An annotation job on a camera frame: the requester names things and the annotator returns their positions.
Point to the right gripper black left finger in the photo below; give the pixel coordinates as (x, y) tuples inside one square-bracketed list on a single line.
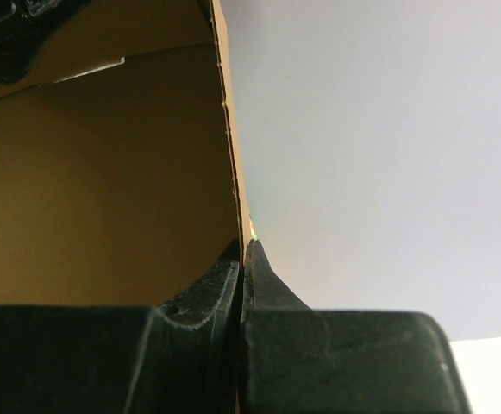
[(178, 357)]

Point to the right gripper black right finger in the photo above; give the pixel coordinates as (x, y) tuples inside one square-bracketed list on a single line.
[(295, 359)]

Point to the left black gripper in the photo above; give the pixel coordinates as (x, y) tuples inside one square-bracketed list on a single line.
[(25, 26)]

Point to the brown cardboard box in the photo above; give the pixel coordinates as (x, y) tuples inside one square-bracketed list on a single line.
[(119, 158)]

